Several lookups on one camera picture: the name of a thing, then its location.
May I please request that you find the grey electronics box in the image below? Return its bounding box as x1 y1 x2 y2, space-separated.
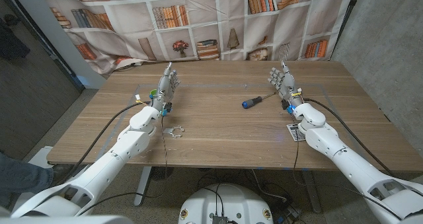
211 213 232 224

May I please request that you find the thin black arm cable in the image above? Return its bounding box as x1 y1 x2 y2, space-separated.
77 114 169 217
292 117 403 221

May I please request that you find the power strip with plugs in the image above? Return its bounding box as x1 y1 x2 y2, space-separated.
276 204 302 224

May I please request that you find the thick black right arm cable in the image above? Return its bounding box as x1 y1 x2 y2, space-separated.
303 98 394 178

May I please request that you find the black round floor object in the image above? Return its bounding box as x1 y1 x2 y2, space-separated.
150 167 174 182

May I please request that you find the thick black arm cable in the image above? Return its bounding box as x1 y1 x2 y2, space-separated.
303 98 394 178
52 100 151 187

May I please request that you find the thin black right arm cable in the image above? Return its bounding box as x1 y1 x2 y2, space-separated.
292 117 403 221

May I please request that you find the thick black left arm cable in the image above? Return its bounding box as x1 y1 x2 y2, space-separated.
52 100 151 187

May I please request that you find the person in blue jeans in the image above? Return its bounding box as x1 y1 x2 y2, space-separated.
0 151 80 208

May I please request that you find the white floor platform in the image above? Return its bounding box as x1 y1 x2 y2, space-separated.
19 146 56 168

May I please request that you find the screwdriver with black blue handle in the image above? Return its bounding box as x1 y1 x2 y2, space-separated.
241 92 277 110

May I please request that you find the small white calculator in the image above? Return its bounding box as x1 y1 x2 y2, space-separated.
286 123 307 142

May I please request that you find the black backdrop stand pole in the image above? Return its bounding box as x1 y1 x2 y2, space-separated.
330 0 364 61

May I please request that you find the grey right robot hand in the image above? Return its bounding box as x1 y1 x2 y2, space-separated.
268 61 304 108

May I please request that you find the grey table leg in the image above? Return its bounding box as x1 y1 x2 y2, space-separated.
301 170 322 214

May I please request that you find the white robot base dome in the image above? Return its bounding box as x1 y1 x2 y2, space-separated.
177 183 274 224

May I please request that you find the white table leg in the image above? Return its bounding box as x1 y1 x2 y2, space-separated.
134 166 153 207

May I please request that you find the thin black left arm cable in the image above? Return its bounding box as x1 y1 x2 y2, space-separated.
77 114 169 217

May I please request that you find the silver metal bracket part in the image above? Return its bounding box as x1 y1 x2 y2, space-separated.
163 125 185 139

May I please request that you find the grey floor cable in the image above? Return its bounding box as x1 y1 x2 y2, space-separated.
250 169 288 204

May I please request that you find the black hanging bag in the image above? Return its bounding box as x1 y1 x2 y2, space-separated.
0 15 31 61

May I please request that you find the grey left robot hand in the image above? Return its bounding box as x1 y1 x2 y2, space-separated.
150 61 181 112

